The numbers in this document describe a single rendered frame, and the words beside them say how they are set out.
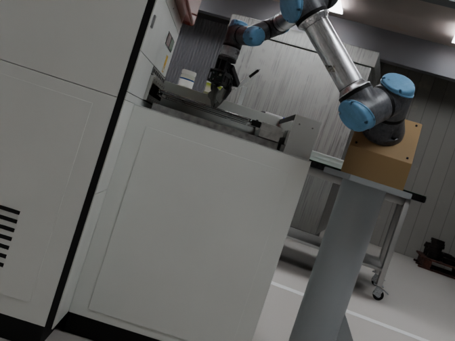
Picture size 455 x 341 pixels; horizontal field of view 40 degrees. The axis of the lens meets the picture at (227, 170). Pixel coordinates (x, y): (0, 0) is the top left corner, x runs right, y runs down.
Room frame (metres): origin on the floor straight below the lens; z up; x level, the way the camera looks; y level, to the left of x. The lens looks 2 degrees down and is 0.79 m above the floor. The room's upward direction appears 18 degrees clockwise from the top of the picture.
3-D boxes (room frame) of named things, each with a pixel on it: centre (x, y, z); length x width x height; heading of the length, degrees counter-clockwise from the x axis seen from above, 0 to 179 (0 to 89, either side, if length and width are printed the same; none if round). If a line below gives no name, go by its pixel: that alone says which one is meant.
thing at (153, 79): (2.45, 0.37, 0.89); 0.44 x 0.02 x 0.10; 2
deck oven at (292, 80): (7.54, -0.49, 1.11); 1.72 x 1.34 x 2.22; 75
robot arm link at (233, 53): (2.52, 0.14, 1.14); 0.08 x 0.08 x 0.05
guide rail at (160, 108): (2.35, 0.10, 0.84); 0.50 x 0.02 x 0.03; 92
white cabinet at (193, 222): (2.55, 0.06, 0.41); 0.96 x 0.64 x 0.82; 2
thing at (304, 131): (2.42, -0.20, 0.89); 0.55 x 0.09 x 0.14; 2
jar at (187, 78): (2.94, 0.32, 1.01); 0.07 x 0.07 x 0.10
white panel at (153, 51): (2.27, 0.38, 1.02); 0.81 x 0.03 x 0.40; 2
